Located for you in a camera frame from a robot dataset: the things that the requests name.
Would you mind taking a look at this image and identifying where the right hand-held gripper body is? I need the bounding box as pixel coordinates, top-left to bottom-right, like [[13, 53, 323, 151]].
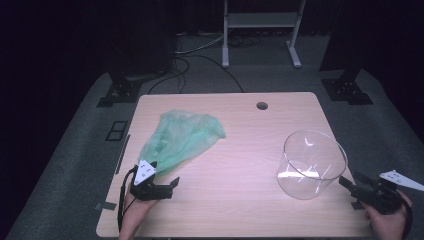
[[350, 169, 424, 215]]

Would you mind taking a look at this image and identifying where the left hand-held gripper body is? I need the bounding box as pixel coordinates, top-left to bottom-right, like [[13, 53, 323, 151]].
[[129, 159, 175, 202]]

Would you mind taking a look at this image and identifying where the clear round plastic container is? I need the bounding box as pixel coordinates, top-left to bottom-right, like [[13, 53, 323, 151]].
[[276, 129, 350, 201]]

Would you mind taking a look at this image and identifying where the green plastic bag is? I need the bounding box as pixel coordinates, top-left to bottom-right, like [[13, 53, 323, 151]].
[[138, 109, 227, 177]]

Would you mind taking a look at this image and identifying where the person's right hand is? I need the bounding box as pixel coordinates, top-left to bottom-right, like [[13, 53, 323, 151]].
[[363, 189, 414, 240]]

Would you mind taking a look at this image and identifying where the person's left hand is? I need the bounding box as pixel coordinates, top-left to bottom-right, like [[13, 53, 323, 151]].
[[118, 184, 160, 238]]

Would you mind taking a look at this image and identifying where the grey tape piece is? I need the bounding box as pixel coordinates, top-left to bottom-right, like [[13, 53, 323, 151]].
[[94, 201, 118, 212]]

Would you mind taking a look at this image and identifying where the white metal stand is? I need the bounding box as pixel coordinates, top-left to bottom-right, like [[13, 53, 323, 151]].
[[221, 0, 308, 70]]

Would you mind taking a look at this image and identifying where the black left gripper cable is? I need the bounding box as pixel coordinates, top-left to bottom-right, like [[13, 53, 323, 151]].
[[116, 165, 139, 233]]

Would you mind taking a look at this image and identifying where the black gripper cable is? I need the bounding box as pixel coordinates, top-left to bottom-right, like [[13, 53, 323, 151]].
[[401, 199, 414, 240], [116, 165, 139, 233]]

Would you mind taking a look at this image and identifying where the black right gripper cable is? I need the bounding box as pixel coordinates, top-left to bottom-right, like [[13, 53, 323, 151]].
[[401, 199, 414, 240]]

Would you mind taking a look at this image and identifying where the black stand with base plate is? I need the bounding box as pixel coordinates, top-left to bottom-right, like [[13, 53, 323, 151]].
[[318, 0, 375, 106], [96, 49, 144, 109]]

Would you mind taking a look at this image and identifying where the black floor cable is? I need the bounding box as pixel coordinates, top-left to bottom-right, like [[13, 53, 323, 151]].
[[147, 53, 245, 95]]

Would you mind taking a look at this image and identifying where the white floor cable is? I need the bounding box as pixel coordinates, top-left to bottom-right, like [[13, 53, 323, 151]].
[[174, 32, 232, 56]]

